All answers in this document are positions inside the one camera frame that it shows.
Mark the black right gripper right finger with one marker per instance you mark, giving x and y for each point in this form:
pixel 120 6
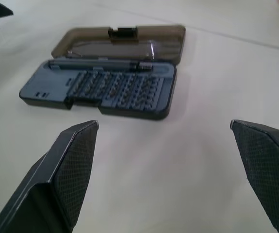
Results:
pixel 267 165

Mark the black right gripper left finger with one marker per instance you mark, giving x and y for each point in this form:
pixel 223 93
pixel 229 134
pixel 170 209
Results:
pixel 56 184

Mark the screwdriver bit case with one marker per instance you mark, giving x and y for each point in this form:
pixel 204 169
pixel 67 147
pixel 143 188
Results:
pixel 105 92

